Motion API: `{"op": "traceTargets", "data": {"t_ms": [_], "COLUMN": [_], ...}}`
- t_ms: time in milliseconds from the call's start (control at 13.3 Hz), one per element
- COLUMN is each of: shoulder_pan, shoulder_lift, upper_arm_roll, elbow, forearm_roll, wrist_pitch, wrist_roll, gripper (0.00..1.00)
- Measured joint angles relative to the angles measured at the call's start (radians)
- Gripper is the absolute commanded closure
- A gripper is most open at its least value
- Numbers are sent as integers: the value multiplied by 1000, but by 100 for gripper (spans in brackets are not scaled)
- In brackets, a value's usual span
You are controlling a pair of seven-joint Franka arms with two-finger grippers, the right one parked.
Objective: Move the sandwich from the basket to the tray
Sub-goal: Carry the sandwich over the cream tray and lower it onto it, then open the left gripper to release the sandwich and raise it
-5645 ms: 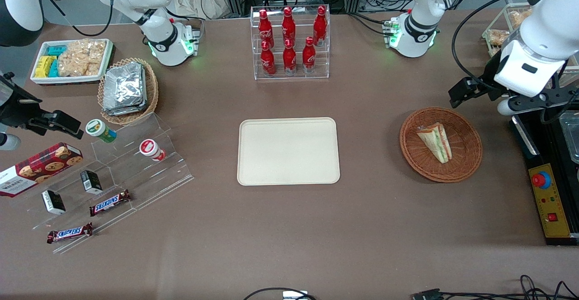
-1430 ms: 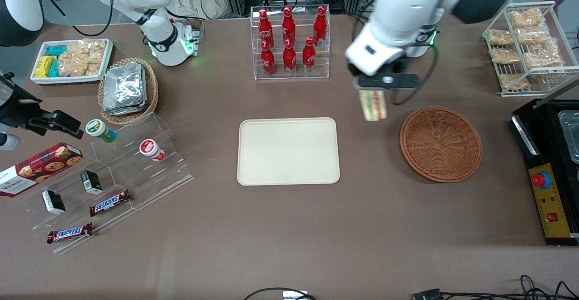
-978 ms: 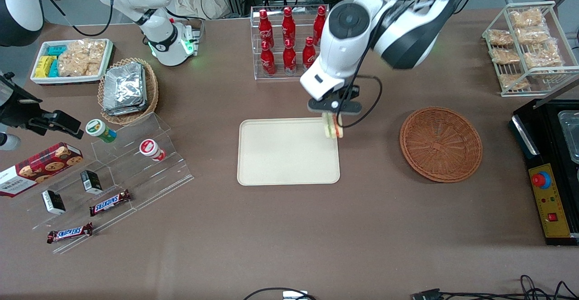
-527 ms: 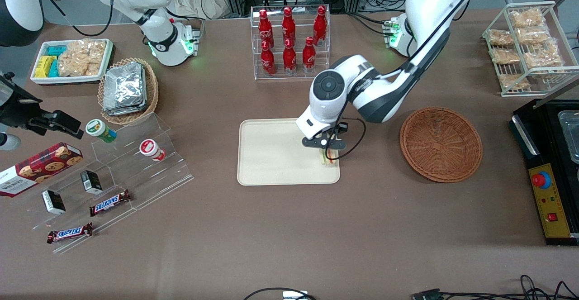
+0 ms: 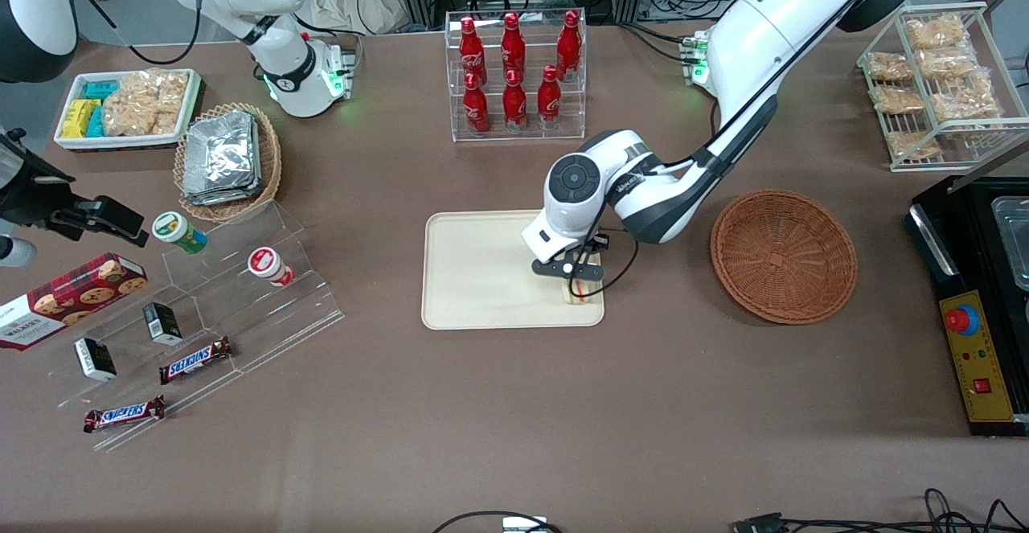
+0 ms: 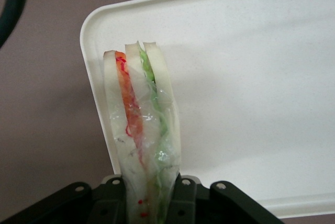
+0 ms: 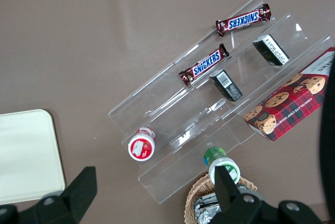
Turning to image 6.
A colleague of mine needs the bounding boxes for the beige plastic tray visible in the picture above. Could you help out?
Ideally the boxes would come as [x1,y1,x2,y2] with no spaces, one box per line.
[79,0,335,219]

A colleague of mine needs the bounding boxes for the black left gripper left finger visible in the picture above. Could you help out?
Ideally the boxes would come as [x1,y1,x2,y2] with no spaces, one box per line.
[0,175,129,224]

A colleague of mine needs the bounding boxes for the triangle sandwich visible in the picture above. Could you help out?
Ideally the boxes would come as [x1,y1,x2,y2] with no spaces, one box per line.
[103,40,183,224]

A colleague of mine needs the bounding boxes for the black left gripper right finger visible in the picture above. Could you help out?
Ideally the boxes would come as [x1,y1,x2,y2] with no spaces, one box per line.
[166,174,285,224]

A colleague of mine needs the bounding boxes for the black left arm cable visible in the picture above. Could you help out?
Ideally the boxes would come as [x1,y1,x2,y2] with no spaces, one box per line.
[0,0,31,49]

